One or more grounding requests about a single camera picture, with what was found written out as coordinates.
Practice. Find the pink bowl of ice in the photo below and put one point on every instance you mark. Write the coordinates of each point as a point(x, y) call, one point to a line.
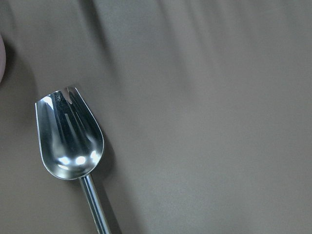
point(2, 58)

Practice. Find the steel ice scoop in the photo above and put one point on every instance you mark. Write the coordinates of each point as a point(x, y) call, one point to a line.
point(71, 144)

